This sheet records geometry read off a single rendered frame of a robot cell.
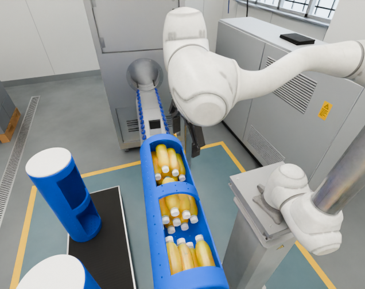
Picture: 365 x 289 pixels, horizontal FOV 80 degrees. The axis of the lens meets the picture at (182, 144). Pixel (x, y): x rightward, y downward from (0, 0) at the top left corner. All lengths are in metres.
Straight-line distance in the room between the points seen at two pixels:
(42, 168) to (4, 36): 4.19
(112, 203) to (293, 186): 1.83
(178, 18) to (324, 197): 0.75
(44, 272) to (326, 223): 1.17
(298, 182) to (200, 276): 0.57
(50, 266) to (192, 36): 1.10
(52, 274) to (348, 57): 1.33
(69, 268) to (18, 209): 1.92
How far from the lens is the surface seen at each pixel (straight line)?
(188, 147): 2.22
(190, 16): 0.52
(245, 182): 1.35
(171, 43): 0.52
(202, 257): 1.07
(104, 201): 2.48
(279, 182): 1.09
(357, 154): 0.83
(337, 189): 0.90
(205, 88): 0.37
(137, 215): 2.48
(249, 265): 1.58
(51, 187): 1.70
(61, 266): 1.23
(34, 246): 2.67
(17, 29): 5.53
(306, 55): 0.67
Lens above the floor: 2.07
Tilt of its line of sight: 41 degrees down
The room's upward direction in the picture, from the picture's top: straight up
